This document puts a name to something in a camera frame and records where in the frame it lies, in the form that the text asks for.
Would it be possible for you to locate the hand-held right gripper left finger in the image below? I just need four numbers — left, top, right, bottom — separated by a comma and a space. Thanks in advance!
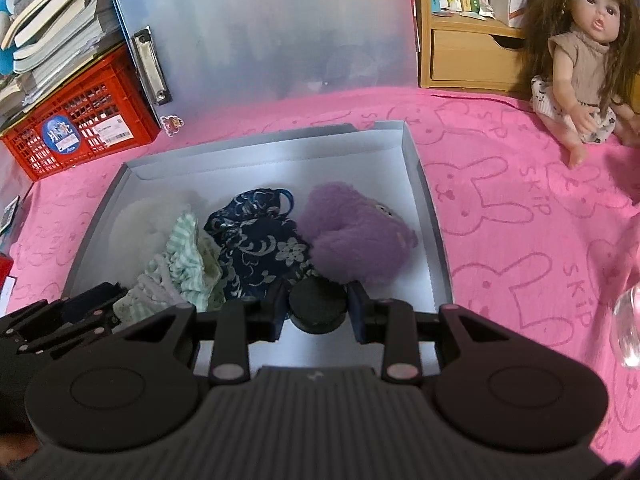
112, 280, 291, 386

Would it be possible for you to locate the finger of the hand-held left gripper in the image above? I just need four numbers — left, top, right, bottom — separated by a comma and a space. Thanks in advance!
15, 320, 118, 361
0, 282, 130, 336

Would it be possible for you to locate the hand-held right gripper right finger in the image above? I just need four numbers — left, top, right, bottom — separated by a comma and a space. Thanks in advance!
347, 280, 506, 386

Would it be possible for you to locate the black round disc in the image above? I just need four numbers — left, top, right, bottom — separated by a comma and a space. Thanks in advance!
287, 278, 348, 334

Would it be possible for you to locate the navy floral pouch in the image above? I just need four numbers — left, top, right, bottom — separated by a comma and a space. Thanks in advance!
202, 187, 321, 306

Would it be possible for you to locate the purple fluffy plush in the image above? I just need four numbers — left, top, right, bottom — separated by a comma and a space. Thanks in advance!
297, 182, 420, 287

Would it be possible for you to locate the white fluffy plush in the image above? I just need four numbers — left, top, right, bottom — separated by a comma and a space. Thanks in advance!
107, 192, 193, 281

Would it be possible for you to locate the green gingham scrunchie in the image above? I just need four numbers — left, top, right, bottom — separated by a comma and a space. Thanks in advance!
152, 212, 226, 311

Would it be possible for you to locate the white cardboard box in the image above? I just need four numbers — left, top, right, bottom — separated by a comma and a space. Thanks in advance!
62, 120, 454, 376

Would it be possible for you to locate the small black card box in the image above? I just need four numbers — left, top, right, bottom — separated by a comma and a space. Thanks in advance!
0, 195, 21, 234

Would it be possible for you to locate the pink rabbit print blanket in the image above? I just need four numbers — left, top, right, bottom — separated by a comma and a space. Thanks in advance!
0, 85, 640, 466

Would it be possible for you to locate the red plastic crate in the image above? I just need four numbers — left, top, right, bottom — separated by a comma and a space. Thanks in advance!
0, 42, 161, 182

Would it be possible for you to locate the blue white plush toy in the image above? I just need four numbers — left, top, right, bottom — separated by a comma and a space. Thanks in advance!
0, 0, 18, 78

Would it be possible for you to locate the clear glass cup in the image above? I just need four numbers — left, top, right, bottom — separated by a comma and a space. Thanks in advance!
612, 282, 640, 368

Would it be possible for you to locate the translucent clipboard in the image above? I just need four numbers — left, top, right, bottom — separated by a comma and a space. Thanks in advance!
116, 0, 420, 122

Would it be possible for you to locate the wooden drawer organiser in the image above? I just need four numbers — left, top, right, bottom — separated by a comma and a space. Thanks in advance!
412, 0, 533, 96

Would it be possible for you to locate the stack of books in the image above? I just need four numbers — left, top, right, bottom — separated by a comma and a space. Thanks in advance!
0, 0, 123, 126

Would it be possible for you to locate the long-haired baby doll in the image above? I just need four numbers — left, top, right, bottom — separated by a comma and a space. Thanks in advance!
520, 0, 640, 169

